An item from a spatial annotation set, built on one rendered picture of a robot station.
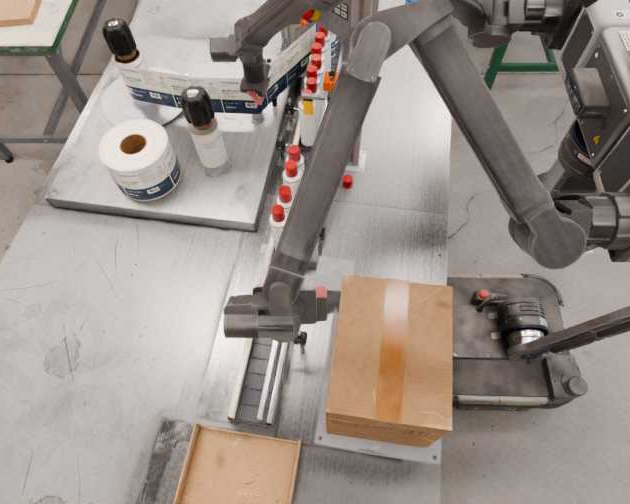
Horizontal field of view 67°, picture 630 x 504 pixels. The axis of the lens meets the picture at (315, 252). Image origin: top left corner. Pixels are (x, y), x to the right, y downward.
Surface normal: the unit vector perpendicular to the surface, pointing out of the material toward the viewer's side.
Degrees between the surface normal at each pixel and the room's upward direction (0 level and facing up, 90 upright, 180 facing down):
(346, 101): 56
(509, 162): 49
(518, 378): 0
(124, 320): 0
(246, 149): 0
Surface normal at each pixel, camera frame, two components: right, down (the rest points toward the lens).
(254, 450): -0.03, -0.48
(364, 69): -0.04, 0.36
